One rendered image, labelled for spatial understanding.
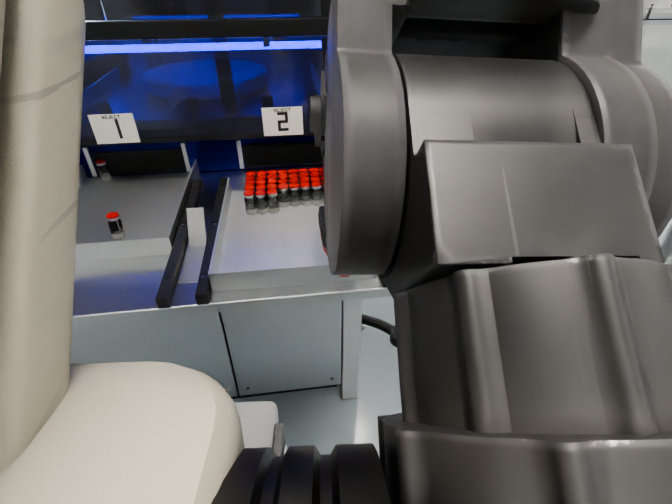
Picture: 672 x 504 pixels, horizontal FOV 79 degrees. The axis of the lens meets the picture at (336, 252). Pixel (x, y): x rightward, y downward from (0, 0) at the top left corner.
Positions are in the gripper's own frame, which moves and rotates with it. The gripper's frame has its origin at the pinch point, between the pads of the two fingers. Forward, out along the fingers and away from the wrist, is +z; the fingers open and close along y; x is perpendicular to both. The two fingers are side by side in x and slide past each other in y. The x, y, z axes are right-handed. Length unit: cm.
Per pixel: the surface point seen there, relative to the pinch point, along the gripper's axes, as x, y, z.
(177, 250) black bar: 27.0, 10.0, 0.2
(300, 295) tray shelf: 7.1, -1.7, 2.5
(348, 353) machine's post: -8, 39, 65
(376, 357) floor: -22, 56, 90
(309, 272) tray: 5.4, 0.7, 0.1
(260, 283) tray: 13.1, 0.8, 1.4
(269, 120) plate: 10.3, 37.8, -12.4
